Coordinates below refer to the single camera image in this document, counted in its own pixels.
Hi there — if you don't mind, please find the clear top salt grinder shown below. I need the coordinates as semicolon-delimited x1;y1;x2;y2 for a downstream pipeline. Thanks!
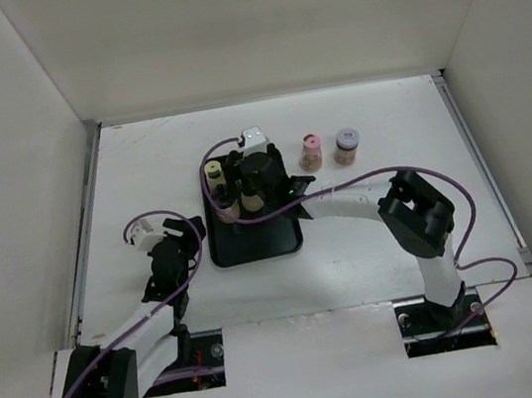
240;188;265;216

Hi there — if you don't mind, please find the black cap bottle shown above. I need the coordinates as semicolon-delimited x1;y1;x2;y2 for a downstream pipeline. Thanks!
212;183;241;225
224;150;244;184

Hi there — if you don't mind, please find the pink lid spice jar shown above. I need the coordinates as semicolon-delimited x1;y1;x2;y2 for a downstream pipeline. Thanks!
299;134;323;172

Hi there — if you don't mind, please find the black cap bottle front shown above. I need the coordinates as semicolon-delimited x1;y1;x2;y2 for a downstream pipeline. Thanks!
212;183;241;225

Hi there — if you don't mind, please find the yellow lid spice jar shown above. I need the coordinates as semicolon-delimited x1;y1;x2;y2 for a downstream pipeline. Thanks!
203;159;227;193

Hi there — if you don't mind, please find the purple lid spice jar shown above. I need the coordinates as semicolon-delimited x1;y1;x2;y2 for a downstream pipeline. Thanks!
334;128;360;166

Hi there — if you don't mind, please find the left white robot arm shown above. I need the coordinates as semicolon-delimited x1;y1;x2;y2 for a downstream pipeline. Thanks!
62;212;225;398

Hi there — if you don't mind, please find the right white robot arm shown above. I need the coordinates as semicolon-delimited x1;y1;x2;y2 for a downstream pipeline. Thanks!
236;150;466;329

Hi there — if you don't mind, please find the black plastic tray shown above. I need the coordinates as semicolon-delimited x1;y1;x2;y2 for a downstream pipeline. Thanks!
195;144;306;271

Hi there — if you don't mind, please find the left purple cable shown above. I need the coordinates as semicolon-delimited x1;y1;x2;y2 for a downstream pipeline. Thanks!
19;202;233;398

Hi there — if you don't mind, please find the purple cable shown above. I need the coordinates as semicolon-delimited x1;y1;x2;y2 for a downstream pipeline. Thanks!
19;202;233;398
192;97;525;366

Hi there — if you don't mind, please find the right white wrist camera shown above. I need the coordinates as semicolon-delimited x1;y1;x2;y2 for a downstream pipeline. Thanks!
238;126;269;157

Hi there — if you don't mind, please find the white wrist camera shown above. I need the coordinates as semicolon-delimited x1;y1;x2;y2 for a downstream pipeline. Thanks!
238;126;269;157
127;218;162;252

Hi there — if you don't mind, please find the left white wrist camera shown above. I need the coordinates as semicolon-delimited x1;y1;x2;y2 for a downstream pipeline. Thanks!
127;218;162;252

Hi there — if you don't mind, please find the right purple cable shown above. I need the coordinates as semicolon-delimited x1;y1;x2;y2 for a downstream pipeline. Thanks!
192;97;525;366

